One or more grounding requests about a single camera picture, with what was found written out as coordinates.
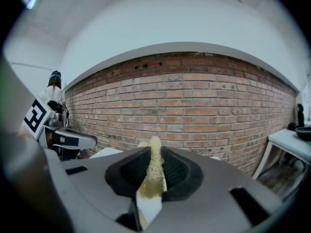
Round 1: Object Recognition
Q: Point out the white side table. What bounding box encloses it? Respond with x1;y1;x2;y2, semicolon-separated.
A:
252;127;311;180

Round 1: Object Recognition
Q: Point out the black bowl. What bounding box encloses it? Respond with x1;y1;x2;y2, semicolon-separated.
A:
294;127;311;141

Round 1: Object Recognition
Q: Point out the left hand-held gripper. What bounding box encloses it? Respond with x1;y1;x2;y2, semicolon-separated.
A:
22;95;98;155

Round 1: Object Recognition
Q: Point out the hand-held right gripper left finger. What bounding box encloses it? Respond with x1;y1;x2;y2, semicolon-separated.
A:
43;146;152;233

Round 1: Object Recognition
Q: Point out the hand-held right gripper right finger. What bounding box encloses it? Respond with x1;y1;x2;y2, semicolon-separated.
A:
150;146;294;233

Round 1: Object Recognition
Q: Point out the yellow sponge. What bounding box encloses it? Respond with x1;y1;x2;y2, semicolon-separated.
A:
136;135;169;232

